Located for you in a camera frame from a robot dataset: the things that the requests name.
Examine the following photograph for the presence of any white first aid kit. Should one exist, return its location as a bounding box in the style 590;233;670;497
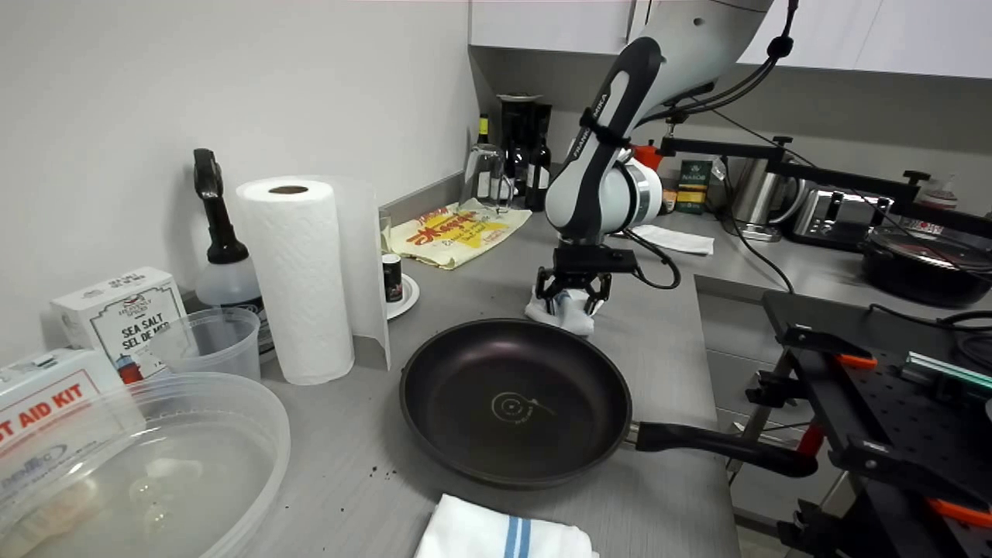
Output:
0;346;150;490

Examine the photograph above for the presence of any black perforated robot table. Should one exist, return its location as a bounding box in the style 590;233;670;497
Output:
762;290;992;558

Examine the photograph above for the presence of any steel toaster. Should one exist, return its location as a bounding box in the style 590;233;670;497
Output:
787;184;896;252

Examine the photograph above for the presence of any white folded napkin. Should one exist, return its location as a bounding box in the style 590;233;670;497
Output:
630;224;720;261

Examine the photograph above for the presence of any small white blue-striped cloth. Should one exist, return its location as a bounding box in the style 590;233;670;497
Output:
413;490;600;558

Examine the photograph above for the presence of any clear plastic bowl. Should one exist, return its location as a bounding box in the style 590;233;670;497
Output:
0;369;294;558

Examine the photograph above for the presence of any black horizontal mounting bar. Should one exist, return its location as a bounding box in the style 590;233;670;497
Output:
661;133;992;236

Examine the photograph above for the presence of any steel canister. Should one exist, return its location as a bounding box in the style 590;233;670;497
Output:
730;165;800;236

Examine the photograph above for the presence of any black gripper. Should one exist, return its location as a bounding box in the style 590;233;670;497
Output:
534;238;634;319

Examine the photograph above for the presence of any black frying pan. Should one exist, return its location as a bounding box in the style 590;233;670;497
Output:
398;317;822;490

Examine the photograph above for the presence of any black round cooker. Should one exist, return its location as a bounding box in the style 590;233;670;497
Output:
862;221;992;311

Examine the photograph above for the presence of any orange-handled black clamp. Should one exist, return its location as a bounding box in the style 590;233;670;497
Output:
923;494;992;536
773;321;883;381
742;369;832;466

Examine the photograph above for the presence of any white paper towel roll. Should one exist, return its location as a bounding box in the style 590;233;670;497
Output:
231;175;398;388

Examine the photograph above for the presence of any dark-label spice jar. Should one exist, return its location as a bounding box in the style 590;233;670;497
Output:
377;252;405;307

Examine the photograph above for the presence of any black-headed spray bottle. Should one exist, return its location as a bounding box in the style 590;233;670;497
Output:
190;146;262;311

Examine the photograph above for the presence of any black coffee machine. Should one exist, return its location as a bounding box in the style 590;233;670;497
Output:
494;90;554;213

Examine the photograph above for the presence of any yellow printed bag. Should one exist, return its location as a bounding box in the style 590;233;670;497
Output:
381;195;536;273

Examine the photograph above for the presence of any large white blue-striped cloth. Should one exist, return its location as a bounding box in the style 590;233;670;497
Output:
523;290;600;337

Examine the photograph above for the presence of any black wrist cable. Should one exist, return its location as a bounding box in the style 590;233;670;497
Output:
616;227;685;294

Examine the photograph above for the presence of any green tea box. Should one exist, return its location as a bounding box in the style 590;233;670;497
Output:
676;153;725;213

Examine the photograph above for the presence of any clear plastic cup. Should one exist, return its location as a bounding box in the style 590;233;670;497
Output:
173;304;262;386

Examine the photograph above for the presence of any white sea salt box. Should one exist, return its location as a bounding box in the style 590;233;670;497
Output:
47;264;201;381

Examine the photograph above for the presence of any small glass bottle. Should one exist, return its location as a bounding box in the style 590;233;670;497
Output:
464;116;502;202

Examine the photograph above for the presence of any white round plate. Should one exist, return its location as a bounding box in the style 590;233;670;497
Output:
381;269;424;325

